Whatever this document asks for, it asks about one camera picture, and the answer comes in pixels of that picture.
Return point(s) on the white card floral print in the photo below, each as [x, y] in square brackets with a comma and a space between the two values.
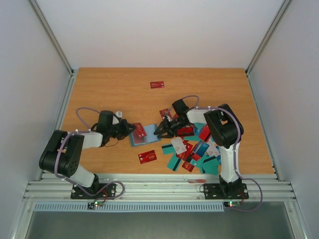
[178, 145]

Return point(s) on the left small circuit board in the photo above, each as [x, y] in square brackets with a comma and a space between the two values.
[94, 205]

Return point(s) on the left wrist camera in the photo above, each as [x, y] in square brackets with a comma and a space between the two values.
[118, 115]

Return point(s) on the red card black stripe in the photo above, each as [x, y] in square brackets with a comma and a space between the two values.
[205, 134]

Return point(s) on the aluminium frame post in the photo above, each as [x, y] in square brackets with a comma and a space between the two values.
[43, 21]
[268, 35]

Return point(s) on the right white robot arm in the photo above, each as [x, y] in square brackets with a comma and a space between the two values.
[224, 128]

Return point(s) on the right small circuit board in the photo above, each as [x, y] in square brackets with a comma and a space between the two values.
[232, 204]

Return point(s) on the blue slotted cable duct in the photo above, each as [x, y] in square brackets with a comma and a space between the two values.
[129, 207]

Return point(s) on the left aluminium frame post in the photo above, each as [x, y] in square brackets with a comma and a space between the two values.
[43, 21]

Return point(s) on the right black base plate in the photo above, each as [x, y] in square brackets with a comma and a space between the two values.
[214, 191]

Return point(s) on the right aluminium frame post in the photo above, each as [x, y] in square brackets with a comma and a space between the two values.
[268, 35]

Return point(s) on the teal card bottom right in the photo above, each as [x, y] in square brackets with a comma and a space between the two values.
[209, 166]

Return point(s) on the lone red VIP card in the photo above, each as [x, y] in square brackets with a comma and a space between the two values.
[157, 84]

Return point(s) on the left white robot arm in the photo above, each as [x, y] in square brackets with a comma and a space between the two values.
[62, 153]

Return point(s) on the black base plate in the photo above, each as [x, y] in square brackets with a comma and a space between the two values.
[96, 191]
[214, 191]

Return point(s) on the teal card black stripe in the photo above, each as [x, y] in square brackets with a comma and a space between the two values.
[174, 163]

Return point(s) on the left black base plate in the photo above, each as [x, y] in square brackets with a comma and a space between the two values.
[96, 191]

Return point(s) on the blue white card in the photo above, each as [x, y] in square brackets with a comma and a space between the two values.
[199, 149]

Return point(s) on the aluminium rail platform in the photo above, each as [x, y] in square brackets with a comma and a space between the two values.
[161, 188]

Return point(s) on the teal card left stripe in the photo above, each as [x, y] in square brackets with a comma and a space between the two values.
[168, 149]

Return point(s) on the teal card holder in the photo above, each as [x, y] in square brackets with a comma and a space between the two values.
[150, 138]

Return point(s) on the red card bottom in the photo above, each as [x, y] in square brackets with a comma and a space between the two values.
[187, 166]

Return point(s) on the small circuit board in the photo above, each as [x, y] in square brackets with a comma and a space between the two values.
[232, 204]
[94, 205]

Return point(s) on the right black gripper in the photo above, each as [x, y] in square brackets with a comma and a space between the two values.
[168, 126]

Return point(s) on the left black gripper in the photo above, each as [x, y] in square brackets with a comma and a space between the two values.
[123, 127]

